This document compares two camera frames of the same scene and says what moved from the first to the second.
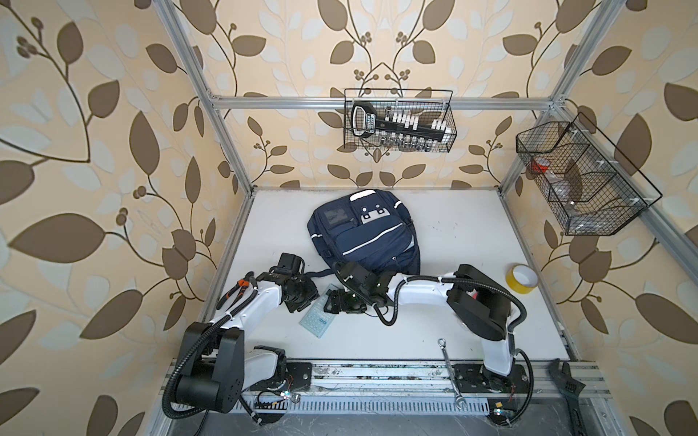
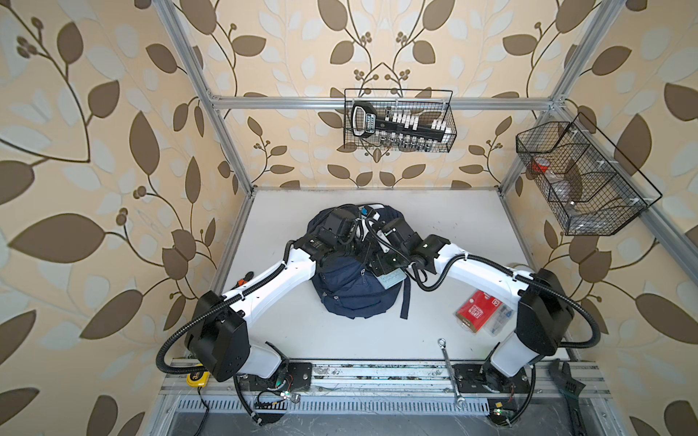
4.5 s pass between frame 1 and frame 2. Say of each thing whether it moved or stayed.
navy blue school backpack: moved
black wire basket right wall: stayed
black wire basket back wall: stayed
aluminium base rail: stayed
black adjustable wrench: stayed
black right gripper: moved
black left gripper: moved
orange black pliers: stayed
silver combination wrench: stayed
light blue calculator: moved
